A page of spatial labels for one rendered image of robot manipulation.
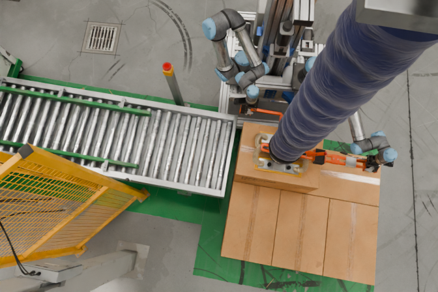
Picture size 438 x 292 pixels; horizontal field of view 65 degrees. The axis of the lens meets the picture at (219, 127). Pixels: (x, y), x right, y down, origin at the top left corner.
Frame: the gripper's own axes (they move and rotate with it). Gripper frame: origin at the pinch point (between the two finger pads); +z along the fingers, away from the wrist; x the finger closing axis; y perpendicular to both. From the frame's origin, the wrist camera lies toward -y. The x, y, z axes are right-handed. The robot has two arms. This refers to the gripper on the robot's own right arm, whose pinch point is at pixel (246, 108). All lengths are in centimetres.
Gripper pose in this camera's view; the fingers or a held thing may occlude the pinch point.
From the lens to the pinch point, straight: 249.4
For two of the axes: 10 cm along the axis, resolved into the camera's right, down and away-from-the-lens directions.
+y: 9.8, 1.7, -0.6
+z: 0.1, 2.7, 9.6
